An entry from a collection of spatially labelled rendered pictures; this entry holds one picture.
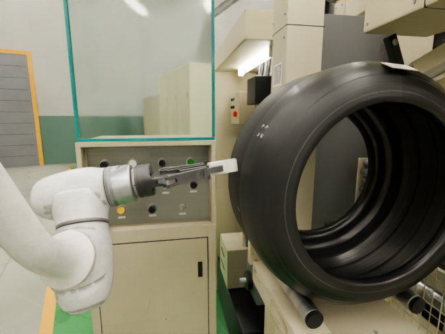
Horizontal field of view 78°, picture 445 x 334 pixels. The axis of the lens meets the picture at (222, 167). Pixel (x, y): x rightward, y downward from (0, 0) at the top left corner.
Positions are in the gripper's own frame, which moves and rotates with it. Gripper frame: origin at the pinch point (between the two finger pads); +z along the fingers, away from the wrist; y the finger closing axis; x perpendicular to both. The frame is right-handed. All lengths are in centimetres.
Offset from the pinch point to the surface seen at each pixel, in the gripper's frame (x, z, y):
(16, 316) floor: 106, -139, 129
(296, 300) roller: 35.8, 12.8, -6.0
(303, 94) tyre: -14.0, 17.7, -8.9
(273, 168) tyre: -0.2, 8.6, -11.6
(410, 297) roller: 39, 41, -11
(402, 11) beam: -32, 56, 7
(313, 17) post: -38, 40, 25
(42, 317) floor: 109, -121, 125
